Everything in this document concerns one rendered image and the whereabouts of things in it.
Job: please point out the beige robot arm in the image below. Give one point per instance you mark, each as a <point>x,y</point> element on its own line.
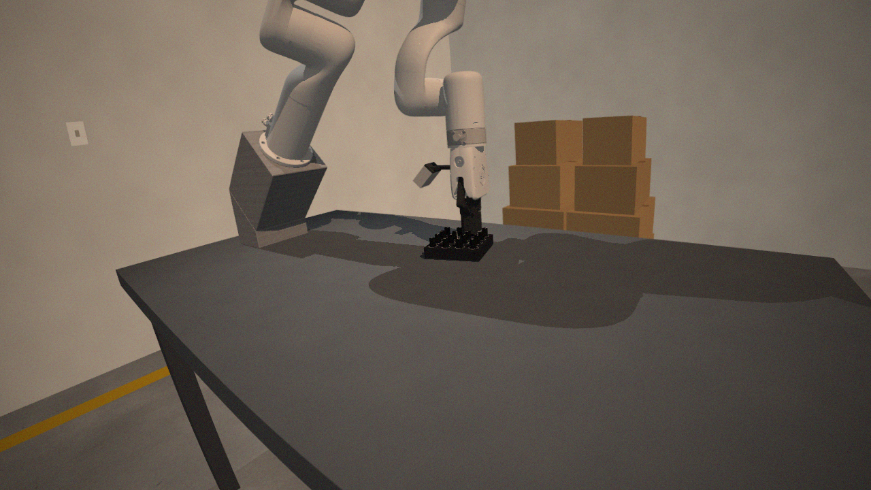
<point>325,48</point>

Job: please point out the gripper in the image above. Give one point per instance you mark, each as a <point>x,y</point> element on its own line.
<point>470,178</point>

